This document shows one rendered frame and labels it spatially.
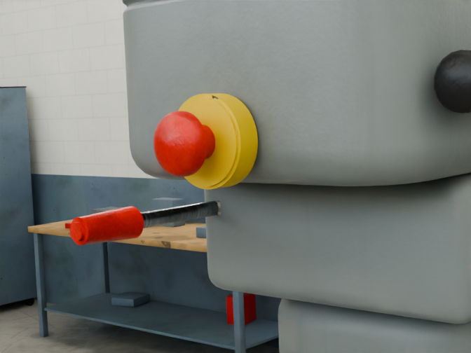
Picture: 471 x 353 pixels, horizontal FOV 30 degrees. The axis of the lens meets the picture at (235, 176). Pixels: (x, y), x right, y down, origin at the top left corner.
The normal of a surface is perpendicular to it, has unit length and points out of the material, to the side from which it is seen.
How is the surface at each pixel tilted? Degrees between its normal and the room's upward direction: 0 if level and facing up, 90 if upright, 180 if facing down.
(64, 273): 90
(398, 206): 90
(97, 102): 90
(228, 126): 90
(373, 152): 99
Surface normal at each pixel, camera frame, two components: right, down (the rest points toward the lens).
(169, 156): -0.65, 0.18
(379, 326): -0.63, -0.29
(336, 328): -0.66, -0.04
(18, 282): 0.75, 0.03
